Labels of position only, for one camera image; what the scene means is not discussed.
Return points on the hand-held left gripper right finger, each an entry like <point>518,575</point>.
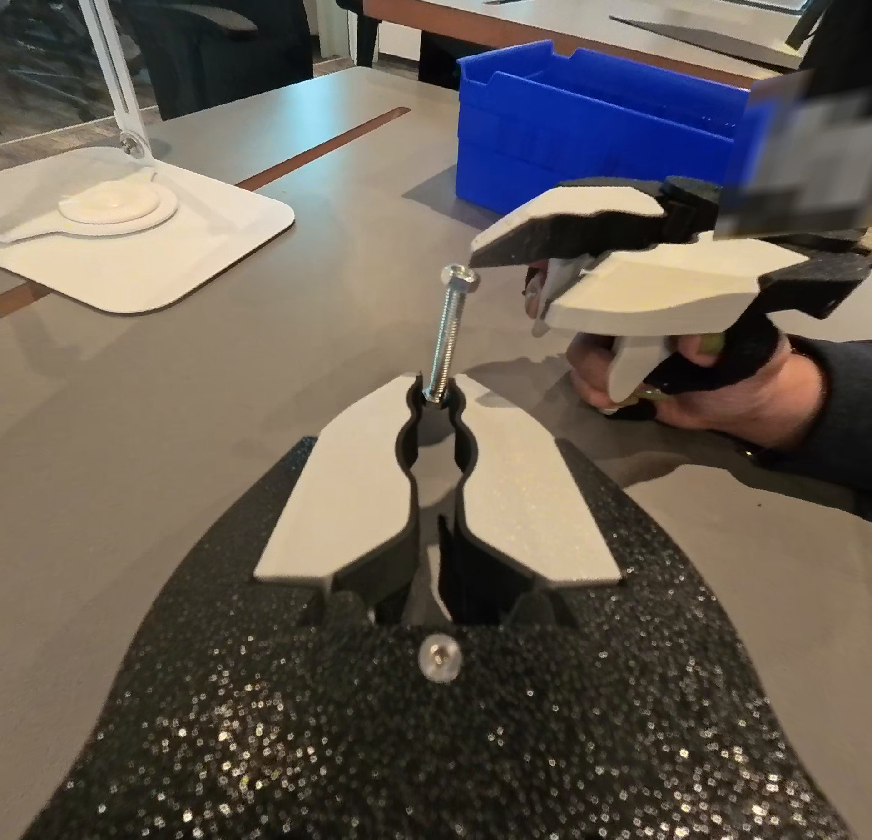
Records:
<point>531,506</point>

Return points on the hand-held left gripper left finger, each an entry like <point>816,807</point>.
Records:
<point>340,499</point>

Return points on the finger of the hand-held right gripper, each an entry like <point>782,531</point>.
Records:
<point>579,206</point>
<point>667,288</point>

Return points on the silver threaded bolt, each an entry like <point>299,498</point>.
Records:
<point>446,336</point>

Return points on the person's right hand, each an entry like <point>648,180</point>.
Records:
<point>770,411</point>

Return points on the blue plastic bin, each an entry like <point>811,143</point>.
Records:
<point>579,152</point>

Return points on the grey table with brown edge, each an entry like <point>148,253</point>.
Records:
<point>545,8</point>

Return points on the white and wood document stand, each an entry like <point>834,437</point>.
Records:
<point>225,233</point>

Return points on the black office chair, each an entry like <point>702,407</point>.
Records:
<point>204,56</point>

